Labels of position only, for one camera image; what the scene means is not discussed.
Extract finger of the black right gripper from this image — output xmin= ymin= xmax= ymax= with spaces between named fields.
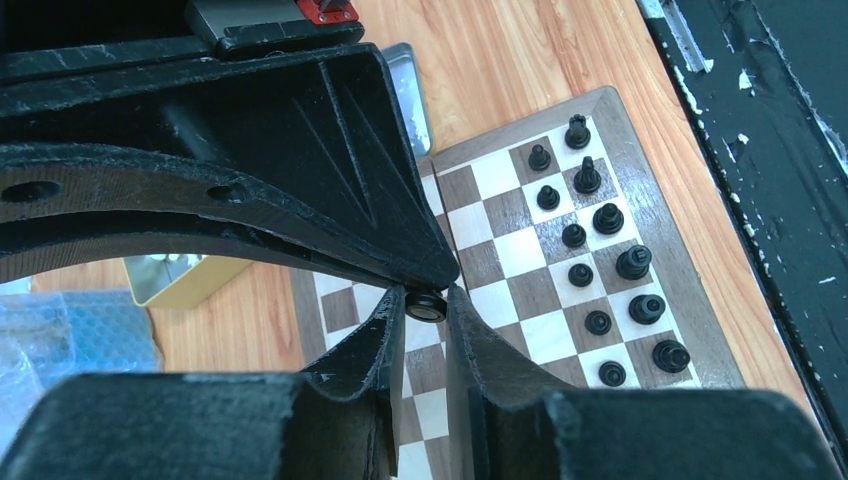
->
xmin=1 ymin=142 xmax=424 ymax=288
xmin=1 ymin=43 xmax=458 ymax=289

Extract black chess piece eleventh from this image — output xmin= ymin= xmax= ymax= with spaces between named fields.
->
xmin=598 ymin=361 xmax=627 ymax=388

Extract silver tin lid black pieces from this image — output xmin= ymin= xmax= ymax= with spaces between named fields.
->
xmin=381 ymin=42 xmax=433 ymax=158

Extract black pawn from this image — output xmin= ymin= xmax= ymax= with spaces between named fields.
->
xmin=527 ymin=144 xmax=551 ymax=172
xmin=561 ymin=223 xmax=587 ymax=249
xmin=536 ymin=185 xmax=560 ymax=211

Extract wooden chess board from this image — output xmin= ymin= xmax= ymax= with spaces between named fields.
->
xmin=288 ymin=86 xmax=747 ymax=480

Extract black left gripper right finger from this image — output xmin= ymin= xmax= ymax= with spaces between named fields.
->
xmin=446 ymin=284 xmax=597 ymax=479

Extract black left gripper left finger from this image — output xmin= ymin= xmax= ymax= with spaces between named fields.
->
xmin=305 ymin=286 xmax=405 ymax=479

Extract blue metronome in plastic bag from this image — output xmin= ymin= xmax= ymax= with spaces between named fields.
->
xmin=1 ymin=290 xmax=163 ymax=451

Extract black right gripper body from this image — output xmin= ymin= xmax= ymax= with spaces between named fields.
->
xmin=1 ymin=1 xmax=364 ymax=83

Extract black chess piece twelfth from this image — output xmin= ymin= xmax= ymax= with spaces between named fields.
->
xmin=652 ymin=339 xmax=691 ymax=374

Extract gold tin with white pieces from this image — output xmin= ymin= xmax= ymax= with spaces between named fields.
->
xmin=123 ymin=254 xmax=253 ymax=310

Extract black chess piece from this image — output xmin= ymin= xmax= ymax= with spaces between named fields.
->
xmin=615 ymin=244 xmax=653 ymax=281
xmin=567 ymin=263 xmax=594 ymax=288
xmin=584 ymin=310 xmax=613 ymax=336
xmin=628 ymin=294 xmax=666 ymax=325
xmin=564 ymin=114 xmax=591 ymax=150
xmin=592 ymin=202 xmax=624 ymax=235

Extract black chess piece thirteenth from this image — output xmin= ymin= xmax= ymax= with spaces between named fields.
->
xmin=573 ymin=156 xmax=602 ymax=194

